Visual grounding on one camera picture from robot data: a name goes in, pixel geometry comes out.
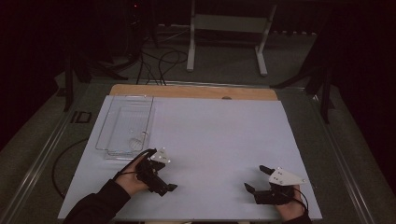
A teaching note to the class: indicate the black rectangular floor frame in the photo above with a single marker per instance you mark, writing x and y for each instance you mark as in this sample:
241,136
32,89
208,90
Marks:
81,117

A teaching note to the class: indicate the clear plastic container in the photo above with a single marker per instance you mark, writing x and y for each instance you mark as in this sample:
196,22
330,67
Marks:
124,124

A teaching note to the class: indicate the black tripod stand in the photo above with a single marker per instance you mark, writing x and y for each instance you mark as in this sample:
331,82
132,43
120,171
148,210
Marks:
69,84
325,93

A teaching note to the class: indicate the metal floor rail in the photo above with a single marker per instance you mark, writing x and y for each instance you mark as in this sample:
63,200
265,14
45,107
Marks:
342,161
37,161

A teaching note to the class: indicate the white metal stand frame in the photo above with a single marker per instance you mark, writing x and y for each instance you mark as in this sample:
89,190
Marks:
230,23

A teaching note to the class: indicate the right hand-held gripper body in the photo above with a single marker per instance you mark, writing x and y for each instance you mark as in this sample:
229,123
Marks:
285,178

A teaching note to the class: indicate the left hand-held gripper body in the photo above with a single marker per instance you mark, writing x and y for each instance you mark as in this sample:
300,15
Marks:
152,174

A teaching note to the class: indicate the person's right hand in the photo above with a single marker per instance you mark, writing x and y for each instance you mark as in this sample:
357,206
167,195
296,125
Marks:
292,210

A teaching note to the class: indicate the person's left hand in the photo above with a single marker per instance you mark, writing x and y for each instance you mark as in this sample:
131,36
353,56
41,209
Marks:
130,180

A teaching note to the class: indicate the white table cover board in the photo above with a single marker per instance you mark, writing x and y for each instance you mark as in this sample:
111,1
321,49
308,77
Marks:
224,143

